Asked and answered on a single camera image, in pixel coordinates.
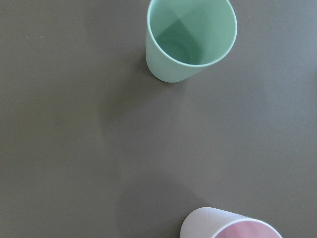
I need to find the green cup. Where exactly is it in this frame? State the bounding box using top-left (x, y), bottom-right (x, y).
top-left (146, 0), bottom-right (237, 83)

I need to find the pink cup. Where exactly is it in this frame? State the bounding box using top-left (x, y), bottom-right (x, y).
top-left (180, 207), bottom-right (281, 238)

